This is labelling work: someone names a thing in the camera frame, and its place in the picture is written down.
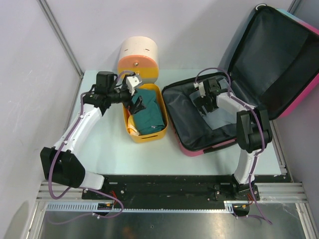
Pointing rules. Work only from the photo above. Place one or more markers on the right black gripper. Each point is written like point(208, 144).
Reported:
point(200, 102)

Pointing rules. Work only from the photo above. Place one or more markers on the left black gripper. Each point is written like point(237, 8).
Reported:
point(137, 106)

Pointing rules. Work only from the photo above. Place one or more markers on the dark green cloth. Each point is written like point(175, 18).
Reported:
point(148, 120)

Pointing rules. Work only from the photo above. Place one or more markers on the yellow cloth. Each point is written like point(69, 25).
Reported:
point(131, 127)

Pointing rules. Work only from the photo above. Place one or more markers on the yellow plastic basket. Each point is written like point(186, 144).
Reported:
point(153, 136)

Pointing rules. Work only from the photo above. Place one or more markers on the round pastel drawer cabinet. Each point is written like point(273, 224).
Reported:
point(140, 55)

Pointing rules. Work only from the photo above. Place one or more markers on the pink and teal children's suitcase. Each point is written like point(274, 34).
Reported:
point(275, 65)

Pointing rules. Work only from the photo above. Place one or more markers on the grey blue cloth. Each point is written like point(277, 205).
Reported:
point(219, 117)

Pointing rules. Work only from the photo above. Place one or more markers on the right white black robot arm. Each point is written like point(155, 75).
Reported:
point(253, 131)

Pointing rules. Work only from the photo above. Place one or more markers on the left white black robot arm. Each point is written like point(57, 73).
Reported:
point(60, 162)

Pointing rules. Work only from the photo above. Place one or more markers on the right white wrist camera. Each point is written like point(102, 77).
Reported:
point(201, 88)

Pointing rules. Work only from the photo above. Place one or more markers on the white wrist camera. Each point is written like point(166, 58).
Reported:
point(133, 82)
point(201, 88)

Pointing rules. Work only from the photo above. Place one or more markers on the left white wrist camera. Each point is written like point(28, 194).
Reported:
point(133, 82)

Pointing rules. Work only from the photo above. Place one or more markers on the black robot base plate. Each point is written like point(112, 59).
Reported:
point(175, 191)

